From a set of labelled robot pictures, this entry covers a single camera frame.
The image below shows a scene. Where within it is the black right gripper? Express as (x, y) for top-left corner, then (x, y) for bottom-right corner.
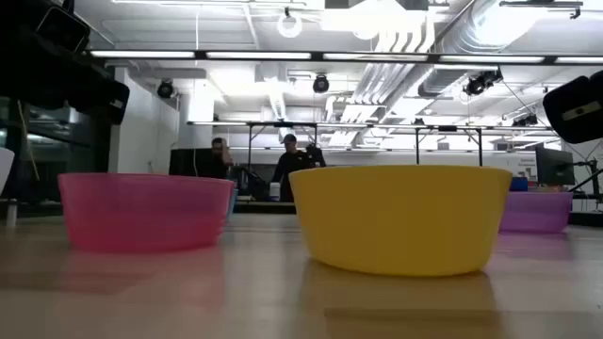
(542, 70), (603, 145)

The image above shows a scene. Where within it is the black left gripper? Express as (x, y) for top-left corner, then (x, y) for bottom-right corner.
(27, 32), (131, 126)

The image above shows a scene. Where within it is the purple translucent plastic bowl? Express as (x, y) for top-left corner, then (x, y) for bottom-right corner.
(498, 190), (575, 235)

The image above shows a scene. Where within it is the pink translucent plastic bowl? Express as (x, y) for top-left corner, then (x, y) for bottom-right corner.
(57, 171), (236, 253)

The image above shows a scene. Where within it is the yellow plastic bowl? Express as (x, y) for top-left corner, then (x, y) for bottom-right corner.
(287, 164), (513, 278)

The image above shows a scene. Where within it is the black computer monitor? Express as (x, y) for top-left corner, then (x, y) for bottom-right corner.
(168, 147), (216, 176)
(535, 145), (577, 186)

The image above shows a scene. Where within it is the black ceiling spotlight cluster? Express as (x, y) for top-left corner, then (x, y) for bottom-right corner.
(463, 68), (504, 97)

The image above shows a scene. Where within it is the person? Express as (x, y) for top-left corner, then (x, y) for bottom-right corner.
(210, 137), (235, 180)
(270, 133), (315, 203)

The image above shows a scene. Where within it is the black bar with light strips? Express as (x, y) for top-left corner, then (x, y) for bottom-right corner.
(89, 48), (603, 66)

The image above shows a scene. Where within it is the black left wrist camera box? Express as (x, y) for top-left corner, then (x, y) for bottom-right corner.
(36, 5), (91, 54)

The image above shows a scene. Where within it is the silver ceiling ventilation duct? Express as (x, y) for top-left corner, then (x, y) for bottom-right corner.
(416, 0), (543, 98)

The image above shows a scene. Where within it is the black background workstation frame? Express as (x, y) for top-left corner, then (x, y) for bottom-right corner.
(187, 120), (555, 167)

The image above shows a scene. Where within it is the white ring light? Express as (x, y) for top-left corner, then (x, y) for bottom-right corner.
(275, 9), (304, 40)

